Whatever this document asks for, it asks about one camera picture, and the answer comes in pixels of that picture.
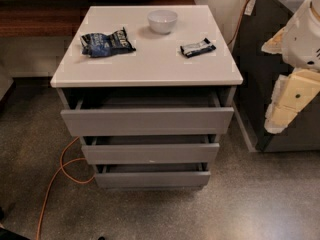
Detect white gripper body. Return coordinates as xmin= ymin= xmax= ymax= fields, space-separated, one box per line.
xmin=282 ymin=0 xmax=320 ymax=70

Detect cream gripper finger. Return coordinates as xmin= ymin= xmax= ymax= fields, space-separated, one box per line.
xmin=264 ymin=69 xmax=320 ymax=134
xmin=261 ymin=28 xmax=285 ymax=54

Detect grey top drawer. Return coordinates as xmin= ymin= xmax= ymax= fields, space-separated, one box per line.
xmin=61 ymin=88 xmax=234 ymax=136

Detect grey drawer cabinet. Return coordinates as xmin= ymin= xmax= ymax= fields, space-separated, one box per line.
xmin=49 ymin=4 xmax=244 ymax=190

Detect dark grey bin cabinet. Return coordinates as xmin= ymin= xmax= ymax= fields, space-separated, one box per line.
xmin=232 ymin=0 xmax=320 ymax=152

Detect small dark snack packet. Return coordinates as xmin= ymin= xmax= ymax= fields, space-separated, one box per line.
xmin=180 ymin=38 xmax=216 ymax=58

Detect white bowl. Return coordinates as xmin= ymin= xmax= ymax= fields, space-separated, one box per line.
xmin=147 ymin=9 xmax=178 ymax=34

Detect blue chip bag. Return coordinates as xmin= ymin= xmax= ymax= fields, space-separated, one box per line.
xmin=80 ymin=28 xmax=135 ymax=58

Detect wooden bench shelf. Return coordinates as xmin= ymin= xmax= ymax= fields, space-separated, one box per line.
xmin=0 ymin=0 xmax=195 ymax=37

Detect orange floor cable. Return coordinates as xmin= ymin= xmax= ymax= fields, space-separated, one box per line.
xmin=35 ymin=136 xmax=95 ymax=240

